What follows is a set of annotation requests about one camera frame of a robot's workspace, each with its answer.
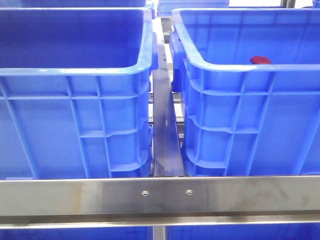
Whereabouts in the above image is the red mushroom push button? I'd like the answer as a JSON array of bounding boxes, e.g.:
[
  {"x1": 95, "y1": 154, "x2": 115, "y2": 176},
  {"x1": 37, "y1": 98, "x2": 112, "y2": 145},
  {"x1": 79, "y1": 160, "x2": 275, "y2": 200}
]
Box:
[{"x1": 250, "y1": 55, "x2": 271, "y2": 65}]

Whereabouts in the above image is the steel centre divider bar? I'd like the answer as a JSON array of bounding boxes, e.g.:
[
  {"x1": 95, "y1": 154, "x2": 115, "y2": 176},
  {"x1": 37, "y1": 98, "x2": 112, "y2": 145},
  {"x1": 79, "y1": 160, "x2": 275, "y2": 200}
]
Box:
[{"x1": 152, "y1": 39, "x2": 185, "y2": 177}]

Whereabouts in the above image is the right blue plastic crate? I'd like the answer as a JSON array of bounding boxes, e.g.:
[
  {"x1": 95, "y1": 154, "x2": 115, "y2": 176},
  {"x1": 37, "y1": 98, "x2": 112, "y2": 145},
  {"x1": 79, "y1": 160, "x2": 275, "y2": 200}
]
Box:
[{"x1": 170, "y1": 8, "x2": 320, "y2": 177}]

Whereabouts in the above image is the blue plastic crate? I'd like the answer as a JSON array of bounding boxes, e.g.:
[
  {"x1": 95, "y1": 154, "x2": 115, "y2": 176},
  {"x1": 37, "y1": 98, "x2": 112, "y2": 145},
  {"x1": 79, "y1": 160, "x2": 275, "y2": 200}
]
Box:
[
  {"x1": 170, "y1": 8, "x2": 320, "y2": 177},
  {"x1": 0, "y1": 7, "x2": 158, "y2": 180}
]

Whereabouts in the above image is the left blue plastic crate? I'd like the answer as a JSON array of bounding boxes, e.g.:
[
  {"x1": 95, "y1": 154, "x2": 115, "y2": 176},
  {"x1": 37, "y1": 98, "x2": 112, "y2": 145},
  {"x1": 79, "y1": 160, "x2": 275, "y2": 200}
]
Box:
[{"x1": 0, "y1": 7, "x2": 158, "y2": 180}]

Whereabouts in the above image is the far right blue crate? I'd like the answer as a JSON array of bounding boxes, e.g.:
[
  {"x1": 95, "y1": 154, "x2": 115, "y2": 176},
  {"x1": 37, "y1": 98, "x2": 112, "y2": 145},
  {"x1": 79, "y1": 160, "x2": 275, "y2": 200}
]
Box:
[{"x1": 157, "y1": 0, "x2": 230, "y2": 17}]

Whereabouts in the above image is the lower left blue crate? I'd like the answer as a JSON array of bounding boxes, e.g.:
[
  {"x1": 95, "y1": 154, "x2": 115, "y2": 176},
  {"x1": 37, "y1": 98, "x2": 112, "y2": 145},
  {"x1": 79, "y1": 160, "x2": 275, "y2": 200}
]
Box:
[{"x1": 0, "y1": 226, "x2": 153, "y2": 240}]

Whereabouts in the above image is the lower right blue crate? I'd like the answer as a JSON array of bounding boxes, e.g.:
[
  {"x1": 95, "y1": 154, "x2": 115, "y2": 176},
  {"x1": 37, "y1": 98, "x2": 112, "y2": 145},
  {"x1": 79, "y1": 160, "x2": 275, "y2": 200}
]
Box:
[{"x1": 166, "y1": 223, "x2": 320, "y2": 240}]

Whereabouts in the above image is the far left blue crate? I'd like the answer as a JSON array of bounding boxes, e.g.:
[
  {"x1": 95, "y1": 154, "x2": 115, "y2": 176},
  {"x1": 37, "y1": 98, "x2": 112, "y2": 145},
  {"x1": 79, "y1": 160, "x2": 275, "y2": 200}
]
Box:
[{"x1": 0, "y1": 0, "x2": 155, "y2": 11}]

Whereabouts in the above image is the stainless steel front rail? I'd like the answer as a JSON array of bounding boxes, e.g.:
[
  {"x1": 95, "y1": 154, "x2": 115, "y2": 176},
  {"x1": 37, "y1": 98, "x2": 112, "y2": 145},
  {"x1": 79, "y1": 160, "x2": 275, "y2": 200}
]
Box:
[{"x1": 0, "y1": 175, "x2": 320, "y2": 229}]

